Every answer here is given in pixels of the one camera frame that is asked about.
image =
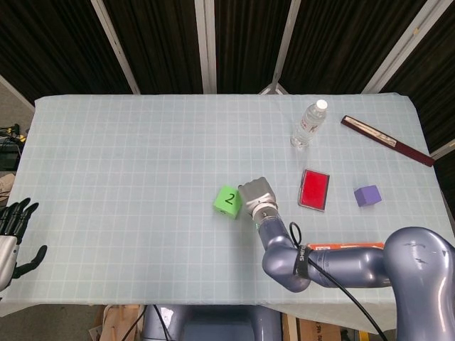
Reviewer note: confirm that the green cube with handwritten numbers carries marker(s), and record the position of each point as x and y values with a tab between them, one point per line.
225	200

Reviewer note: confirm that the dark red slim long box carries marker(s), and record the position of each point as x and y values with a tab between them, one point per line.
387	139

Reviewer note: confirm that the light blue checked tablecloth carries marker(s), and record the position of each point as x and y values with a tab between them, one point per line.
142	160

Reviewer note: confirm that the blue-grey robot torso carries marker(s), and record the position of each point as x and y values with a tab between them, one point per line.
213	325

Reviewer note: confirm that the red ink pad case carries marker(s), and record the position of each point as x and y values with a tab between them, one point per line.
314	190

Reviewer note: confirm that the purple foam cube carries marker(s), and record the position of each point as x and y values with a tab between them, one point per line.
368	197

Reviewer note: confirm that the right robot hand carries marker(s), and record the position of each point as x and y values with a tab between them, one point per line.
256	194

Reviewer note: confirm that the clear plastic water bottle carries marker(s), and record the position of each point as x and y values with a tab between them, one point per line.
307	124

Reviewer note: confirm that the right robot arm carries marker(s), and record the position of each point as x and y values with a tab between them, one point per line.
355	264

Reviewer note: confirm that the orange cardboard box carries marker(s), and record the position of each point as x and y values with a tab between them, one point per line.
341	246

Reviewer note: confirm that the brown cardboard carton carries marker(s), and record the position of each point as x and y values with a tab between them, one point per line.
318	330

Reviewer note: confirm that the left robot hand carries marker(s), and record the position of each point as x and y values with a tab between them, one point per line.
10	245

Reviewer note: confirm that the white partition frame post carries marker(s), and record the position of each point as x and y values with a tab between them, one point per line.
284	42
394	53
208	46
115	46

